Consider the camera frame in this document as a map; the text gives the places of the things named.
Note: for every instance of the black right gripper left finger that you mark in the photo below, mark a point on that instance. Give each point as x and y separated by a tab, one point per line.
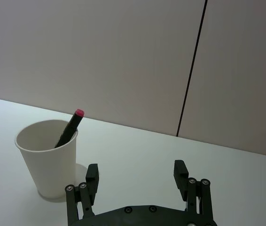
89	188

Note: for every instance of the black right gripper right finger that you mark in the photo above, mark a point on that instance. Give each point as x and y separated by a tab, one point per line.
194	193

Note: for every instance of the white paper cup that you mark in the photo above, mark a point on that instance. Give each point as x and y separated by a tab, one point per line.
49	162

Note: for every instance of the black marker with red cap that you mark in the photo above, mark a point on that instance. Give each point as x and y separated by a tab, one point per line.
69	127

